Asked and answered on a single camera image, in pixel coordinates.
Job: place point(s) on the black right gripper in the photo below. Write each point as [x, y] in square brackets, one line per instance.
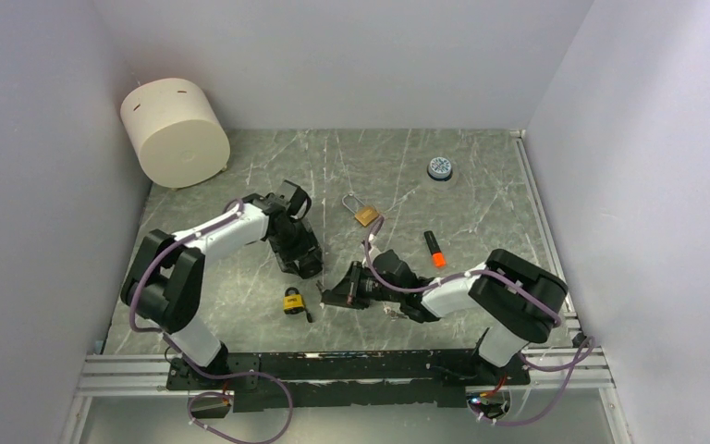
[347, 292]

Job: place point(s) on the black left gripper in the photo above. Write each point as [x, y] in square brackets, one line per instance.
[306, 245]

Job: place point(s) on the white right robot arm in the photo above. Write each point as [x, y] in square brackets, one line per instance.
[524, 299]

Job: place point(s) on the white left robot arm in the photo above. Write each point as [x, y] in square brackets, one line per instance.
[163, 287]

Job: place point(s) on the yellow black padlock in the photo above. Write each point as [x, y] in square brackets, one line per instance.
[293, 304]

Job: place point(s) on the small silver keys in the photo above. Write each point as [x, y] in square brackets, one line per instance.
[394, 314]

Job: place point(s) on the small brass padlock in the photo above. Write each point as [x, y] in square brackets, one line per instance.
[364, 214]

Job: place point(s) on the orange black marker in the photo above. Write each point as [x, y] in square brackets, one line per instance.
[438, 258]

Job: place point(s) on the cream cylindrical container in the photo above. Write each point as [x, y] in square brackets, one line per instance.
[175, 133]

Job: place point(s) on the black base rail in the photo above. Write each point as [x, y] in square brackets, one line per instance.
[273, 380]

